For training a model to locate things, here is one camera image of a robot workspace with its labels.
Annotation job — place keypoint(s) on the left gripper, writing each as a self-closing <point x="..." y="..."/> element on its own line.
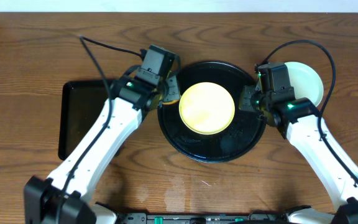
<point x="169" y="89"/>

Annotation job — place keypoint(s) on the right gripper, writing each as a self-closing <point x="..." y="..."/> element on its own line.
<point x="245" y="104"/>

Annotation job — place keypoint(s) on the orange green sponge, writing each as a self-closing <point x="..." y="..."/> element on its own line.
<point x="170" y="102"/>

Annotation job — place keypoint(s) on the yellow plate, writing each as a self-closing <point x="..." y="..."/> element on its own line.
<point x="206" y="108"/>

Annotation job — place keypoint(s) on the light blue plate back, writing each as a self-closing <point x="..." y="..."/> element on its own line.
<point x="306" y="82"/>

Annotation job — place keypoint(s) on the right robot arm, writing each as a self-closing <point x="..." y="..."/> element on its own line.
<point x="286" y="96"/>

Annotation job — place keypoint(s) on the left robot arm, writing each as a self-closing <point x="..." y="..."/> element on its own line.
<point x="65" y="195"/>

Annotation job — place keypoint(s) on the black rectangular tray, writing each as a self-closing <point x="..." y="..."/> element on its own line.
<point x="82" y="102"/>

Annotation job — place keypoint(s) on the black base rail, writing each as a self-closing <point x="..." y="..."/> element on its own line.
<point x="197" y="218"/>

